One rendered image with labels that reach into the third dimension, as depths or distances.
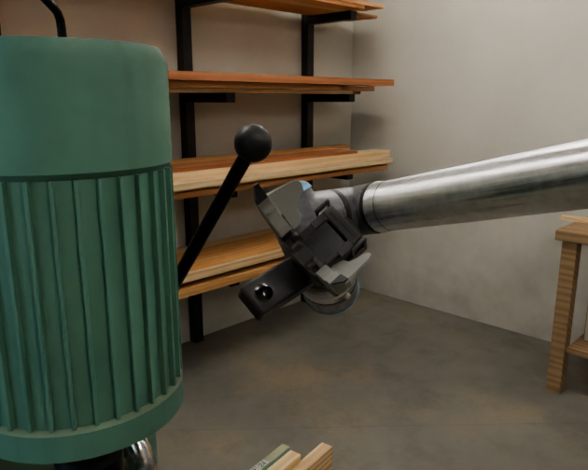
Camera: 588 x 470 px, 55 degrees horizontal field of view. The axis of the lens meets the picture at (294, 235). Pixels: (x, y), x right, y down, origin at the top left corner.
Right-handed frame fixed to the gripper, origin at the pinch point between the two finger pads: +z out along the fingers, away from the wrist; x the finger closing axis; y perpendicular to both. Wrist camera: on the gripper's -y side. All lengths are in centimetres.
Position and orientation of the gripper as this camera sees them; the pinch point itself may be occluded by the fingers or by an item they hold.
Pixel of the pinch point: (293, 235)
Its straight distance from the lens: 61.0
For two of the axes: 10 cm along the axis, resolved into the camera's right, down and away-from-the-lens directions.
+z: -1.3, -3.0, -9.5
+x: 6.5, 6.9, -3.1
